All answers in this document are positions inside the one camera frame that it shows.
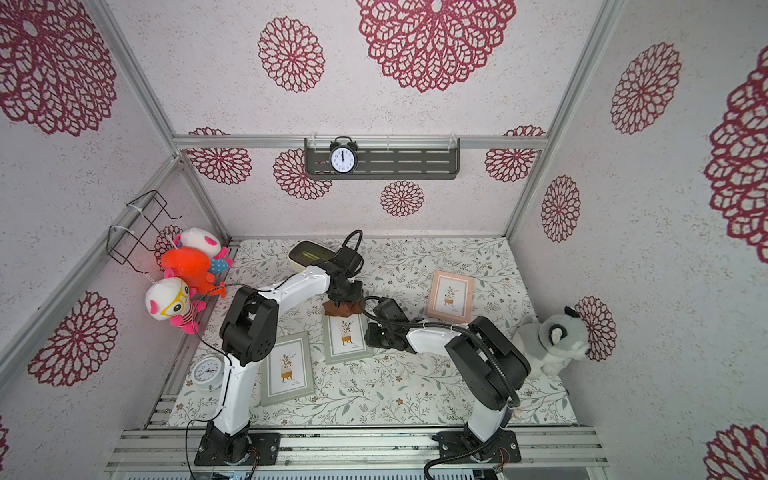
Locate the brown cloth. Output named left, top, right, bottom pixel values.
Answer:
left=323, top=300, right=363, bottom=318

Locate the green picture frame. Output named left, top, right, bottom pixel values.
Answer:
left=260, top=332, right=314, bottom=406
left=322, top=314, right=374, bottom=364

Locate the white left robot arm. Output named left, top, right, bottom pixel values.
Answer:
left=209, top=246, right=364, bottom=437

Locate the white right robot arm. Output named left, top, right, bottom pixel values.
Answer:
left=362, top=296, right=531, bottom=447

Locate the cream tissue box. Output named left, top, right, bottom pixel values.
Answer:
left=288, top=240, right=335, bottom=272

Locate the black alarm clock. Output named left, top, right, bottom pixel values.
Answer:
left=329, top=136, right=358, bottom=175

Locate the white pink plush toy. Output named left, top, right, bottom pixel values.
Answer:
left=173, top=227, right=229, bottom=260

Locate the orange plush toy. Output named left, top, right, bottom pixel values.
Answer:
left=161, top=247, right=226, bottom=298

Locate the grey husky plush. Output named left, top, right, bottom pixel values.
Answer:
left=512, top=306, right=591, bottom=380

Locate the white alarm clock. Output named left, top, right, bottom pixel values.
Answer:
left=191, top=354, right=224, bottom=392

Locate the white plush with glasses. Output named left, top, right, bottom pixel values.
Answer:
left=145, top=277, right=207, bottom=334

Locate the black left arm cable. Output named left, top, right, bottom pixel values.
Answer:
left=182, top=229, right=365, bottom=480

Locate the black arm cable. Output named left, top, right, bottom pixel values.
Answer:
left=359, top=295, right=522, bottom=480
left=182, top=229, right=365, bottom=480

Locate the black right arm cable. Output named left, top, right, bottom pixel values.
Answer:
left=359, top=295, right=522, bottom=480

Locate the pink picture frame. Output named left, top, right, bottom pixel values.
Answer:
left=426, top=271, right=474, bottom=324

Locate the grey wall shelf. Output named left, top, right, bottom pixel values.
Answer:
left=304, top=138, right=460, bottom=181

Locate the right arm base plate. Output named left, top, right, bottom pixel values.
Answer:
left=431, top=430, right=522, bottom=464

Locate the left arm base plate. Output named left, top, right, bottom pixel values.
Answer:
left=193, top=421, right=281, bottom=467

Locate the black wire basket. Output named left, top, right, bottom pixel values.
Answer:
left=105, top=189, right=182, bottom=276

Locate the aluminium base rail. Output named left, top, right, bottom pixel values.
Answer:
left=102, top=426, right=614, bottom=479

